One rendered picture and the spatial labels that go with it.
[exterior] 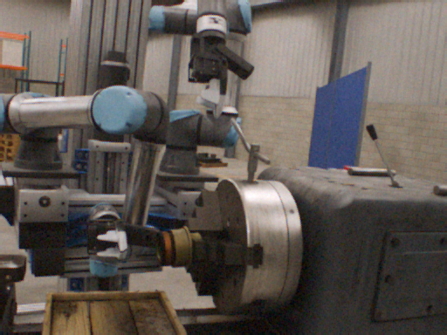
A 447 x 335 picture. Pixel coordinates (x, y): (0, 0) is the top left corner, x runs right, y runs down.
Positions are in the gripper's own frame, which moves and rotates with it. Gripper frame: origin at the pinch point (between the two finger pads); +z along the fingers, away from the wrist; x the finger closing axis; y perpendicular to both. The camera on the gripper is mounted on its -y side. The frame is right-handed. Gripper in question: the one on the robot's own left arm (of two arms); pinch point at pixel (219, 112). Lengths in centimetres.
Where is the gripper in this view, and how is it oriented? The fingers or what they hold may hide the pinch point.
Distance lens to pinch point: 110.9
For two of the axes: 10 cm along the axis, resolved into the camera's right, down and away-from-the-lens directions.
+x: 4.0, -1.6, -9.0
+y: -9.2, -0.4, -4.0
